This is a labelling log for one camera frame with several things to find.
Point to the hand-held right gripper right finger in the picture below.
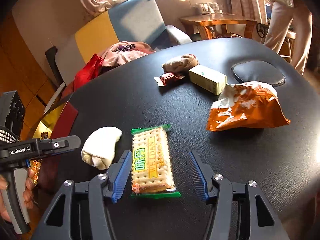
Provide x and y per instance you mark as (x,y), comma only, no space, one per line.
(198,177)

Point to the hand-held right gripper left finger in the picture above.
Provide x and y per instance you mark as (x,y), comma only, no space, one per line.
(122,177)

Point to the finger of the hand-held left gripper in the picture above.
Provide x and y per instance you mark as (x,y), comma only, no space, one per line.
(62,143)

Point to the brown building block strip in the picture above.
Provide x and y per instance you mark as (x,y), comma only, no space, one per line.
(44,135)

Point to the gold and red box container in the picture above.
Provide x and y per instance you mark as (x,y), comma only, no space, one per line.
(66,120)

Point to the green cracker packet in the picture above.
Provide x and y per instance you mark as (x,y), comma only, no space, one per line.
(152,162)

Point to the white sock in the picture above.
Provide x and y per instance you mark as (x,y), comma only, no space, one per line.
(100,147)

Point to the orange chip bag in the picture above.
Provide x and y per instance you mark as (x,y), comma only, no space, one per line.
(245,112)

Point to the small green and white box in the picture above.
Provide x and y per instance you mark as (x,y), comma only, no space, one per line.
(205,78)

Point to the red snack packet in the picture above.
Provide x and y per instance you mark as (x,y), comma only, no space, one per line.
(171,77)

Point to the brown sock bundle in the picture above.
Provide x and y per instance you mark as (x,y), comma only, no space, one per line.
(178,62)

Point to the person's left hand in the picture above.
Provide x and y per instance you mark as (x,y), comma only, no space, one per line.
(28,180)

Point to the red garment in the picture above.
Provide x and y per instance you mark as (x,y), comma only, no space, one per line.
(86,73)

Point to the black chair back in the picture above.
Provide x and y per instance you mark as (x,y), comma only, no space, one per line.
(51,55)

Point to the pink garment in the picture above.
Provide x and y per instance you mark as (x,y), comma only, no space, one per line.
(112,57)

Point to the dark purple beaded item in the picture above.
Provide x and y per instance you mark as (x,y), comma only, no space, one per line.
(125,48)

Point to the grey yellow blue armchair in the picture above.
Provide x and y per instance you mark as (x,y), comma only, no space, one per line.
(140,20)

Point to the wooden side table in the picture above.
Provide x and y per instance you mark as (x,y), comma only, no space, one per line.
(217,18)

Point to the black round wheel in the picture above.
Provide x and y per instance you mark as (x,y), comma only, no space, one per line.
(261,30)

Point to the wooden folding chair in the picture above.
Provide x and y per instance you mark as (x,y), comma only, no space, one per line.
(290,36)

